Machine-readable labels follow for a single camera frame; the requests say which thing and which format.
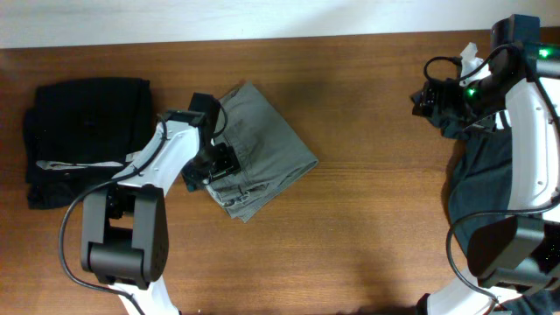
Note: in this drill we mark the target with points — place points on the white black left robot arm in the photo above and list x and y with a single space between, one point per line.
125 240

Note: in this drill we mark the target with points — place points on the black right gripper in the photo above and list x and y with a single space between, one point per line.
429 98

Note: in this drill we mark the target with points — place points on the folded black garment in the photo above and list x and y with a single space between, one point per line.
80 133

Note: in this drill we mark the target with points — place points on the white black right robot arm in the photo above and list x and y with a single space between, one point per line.
518 255

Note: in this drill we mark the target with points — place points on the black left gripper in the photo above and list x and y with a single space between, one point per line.
228 162

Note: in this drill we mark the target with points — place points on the grey cargo shorts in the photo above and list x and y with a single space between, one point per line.
271 155

